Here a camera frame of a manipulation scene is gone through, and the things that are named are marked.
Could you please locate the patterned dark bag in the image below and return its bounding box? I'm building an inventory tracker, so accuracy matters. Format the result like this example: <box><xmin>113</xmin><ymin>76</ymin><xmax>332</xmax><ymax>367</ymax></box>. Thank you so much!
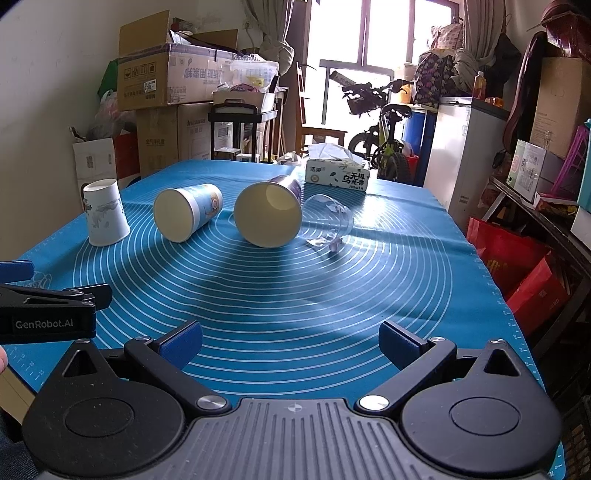
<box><xmin>414</xmin><ymin>51</ymin><xmax>457</xmax><ymax>108</ymax></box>

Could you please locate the white upside-down paper cup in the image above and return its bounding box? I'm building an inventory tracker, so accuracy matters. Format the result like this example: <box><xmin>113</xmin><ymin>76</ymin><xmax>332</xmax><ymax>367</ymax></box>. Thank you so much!
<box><xmin>82</xmin><ymin>179</ymin><xmax>130</xmax><ymax>247</ymax></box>

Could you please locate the pink plastic basket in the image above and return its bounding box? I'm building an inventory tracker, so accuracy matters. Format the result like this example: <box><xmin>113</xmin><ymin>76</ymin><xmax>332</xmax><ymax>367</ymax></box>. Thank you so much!
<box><xmin>550</xmin><ymin>125</ymin><xmax>589</xmax><ymax>199</ymax></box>

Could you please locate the blue white lying paper cup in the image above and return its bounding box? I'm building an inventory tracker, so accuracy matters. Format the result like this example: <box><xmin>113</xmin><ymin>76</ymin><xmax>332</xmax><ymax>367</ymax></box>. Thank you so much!
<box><xmin>153</xmin><ymin>184</ymin><xmax>223</xmax><ymax>243</ymax></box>

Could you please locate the red gift bag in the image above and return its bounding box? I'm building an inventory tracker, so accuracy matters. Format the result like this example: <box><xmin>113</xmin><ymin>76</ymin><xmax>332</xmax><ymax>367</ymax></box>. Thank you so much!
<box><xmin>467</xmin><ymin>218</ymin><xmax>570</xmax><ymax>336</ymax></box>

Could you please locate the white small carton box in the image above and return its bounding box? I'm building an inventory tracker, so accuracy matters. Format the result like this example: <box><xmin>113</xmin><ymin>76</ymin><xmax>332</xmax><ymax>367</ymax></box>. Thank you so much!
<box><xmin>72</xmin><ymin>138</ymin><xmax>117</xmax><ymax>193</ymax></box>

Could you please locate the orange drink bottle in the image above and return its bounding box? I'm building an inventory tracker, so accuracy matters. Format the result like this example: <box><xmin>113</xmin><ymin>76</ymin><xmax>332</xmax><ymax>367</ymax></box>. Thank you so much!
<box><xmin>472</xmin><ymin>71</ymin><xmax>486</xmax><ymax>101</ymax></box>

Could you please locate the black bicycle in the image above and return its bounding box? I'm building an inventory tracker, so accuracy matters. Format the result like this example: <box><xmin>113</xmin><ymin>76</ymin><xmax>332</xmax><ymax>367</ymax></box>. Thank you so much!
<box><xmin>329</xmin><ymin>70</ymin><xmax>413</xmax><ymax>185</ymax></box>

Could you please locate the white green tissue box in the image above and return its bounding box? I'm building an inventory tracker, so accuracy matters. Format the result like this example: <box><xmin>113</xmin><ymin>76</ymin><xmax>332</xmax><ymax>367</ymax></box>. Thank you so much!
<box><xmin>305</xmin><ymin>143</ymin><xmax>370</xmax><ymax>192</ymax></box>

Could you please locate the black shelf rack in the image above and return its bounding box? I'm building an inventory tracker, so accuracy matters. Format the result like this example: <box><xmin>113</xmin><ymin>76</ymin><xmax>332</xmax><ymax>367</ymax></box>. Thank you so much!
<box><xmin>208</xmin><ymin>102</ymin><xmax>277</xmax><ymax>163</ymax></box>

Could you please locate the white green product box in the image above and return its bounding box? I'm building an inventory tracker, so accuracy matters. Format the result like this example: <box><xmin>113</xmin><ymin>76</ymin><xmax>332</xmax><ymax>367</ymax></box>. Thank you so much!
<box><xmin>506</xmin><ymin>140</ymin><xmax>564</xmax><ymax>204</ymax></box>

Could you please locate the purple lying paper cup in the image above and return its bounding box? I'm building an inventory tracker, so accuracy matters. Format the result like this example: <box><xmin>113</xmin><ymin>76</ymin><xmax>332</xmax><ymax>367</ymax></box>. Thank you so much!
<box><xmin>233</xmin><ymin>175</ymin><xmax>303</xmax><ymax>249</ymax></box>

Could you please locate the clear plastic lying cup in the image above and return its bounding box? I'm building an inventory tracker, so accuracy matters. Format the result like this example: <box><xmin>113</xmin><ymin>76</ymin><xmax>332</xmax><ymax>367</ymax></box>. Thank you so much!
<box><xmin>300</xmin><ymin>194</ymin><xmax>353</xmax><ymax>253</ymax></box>

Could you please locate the tall brown cardboard box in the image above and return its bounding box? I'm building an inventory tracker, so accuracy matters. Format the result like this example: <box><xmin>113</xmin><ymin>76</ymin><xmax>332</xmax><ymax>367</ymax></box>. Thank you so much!
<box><xmin>529</xmin><ymin>57</ymin><xmax>590</xmax><ymax>159</ymax></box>

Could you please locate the wooden chair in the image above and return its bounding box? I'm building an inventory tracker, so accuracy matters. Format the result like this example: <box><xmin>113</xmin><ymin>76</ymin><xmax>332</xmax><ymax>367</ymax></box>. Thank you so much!
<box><xmin>295</xmin><ymin>63</ymin><xmax>346</xmax><ymax>155</ymax></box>

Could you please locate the large open cardboard box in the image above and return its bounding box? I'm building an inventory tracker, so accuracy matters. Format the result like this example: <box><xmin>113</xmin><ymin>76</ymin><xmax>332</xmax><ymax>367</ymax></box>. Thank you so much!
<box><xmin>117</xmin><ymin>10</ymin><xmax>238</xmax><ymax>111</ymax></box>

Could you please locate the lower cardboard box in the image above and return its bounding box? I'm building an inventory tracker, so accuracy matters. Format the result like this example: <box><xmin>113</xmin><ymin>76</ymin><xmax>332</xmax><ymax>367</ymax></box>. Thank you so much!
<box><xmin>135</xmin><ymin>103</ymin><xmax>212</xmax><ymax>178</ymax></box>

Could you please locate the white chest freezer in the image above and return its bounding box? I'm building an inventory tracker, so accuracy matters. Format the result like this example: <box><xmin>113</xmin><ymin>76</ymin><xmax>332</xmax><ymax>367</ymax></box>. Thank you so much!
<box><xmin>424</xmin><ymin>97</ymin><xmax>509</xmax><ymax>232</ymax></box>

